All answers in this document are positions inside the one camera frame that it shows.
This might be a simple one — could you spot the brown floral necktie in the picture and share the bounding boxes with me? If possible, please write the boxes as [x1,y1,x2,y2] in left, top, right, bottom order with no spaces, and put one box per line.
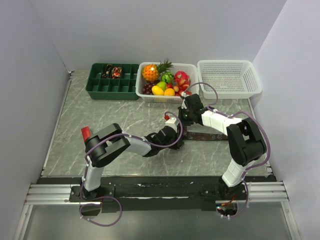
[181,132,228,141]

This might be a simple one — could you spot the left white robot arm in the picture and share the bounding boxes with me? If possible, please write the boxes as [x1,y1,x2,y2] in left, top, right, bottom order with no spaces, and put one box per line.
[80,123,184,201]

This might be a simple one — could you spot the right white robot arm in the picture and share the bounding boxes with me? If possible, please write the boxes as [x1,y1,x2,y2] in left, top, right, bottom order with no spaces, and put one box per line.
[179,93,267,200]

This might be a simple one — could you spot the toy orange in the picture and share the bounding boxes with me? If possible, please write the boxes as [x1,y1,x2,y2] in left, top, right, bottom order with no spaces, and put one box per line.
[163,88,176,97]

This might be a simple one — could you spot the toy dragon fruit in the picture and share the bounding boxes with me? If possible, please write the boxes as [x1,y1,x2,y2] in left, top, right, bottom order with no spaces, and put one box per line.
[174,71,191,86]

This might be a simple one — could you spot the toy green apple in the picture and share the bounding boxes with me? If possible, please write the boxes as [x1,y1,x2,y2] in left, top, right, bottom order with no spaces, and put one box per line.
[156,81,167,91]

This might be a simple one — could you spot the toy yellow mango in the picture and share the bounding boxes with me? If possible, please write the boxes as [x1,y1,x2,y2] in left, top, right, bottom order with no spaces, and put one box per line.
[151,85,165,96]

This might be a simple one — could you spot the toy watermelon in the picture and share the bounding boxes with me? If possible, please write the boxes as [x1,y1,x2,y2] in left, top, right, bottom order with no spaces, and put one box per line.
[160,71,175,84]

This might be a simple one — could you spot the white fruit basket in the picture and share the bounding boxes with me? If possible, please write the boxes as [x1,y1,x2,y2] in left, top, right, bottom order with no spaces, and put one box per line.
[135,62,199,103]

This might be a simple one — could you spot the toy purple grapes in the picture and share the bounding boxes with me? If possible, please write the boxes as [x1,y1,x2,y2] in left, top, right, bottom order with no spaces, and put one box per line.
[142,80,159,95]

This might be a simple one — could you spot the empty white basket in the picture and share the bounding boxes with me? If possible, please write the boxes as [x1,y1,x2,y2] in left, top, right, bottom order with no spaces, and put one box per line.
[197,60,262,100]

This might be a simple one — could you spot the toy pineapple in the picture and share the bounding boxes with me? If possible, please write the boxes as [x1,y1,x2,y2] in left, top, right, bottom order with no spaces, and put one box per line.
[142,58,173,82]

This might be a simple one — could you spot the red toothpaste box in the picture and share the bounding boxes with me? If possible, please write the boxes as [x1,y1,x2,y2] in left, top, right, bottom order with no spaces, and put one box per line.
[81,126,91,142]

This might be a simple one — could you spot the green compartment tray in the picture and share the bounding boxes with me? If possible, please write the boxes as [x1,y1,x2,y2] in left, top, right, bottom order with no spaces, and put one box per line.
[85,63,139,101]

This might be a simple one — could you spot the red patterned rolled tie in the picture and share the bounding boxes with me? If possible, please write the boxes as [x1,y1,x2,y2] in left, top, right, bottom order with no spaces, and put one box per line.
[111,66,122,79]

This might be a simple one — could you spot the dark rolled tie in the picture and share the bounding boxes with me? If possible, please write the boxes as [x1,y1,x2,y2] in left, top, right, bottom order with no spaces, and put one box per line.
[101,64,113,79]

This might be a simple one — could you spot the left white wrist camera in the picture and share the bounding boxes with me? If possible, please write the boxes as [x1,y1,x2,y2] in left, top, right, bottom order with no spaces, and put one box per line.
[164,115,180,133]

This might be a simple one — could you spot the aluminium frame rail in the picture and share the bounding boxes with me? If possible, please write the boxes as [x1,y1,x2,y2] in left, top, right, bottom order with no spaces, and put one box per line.
[247,181,289,203]

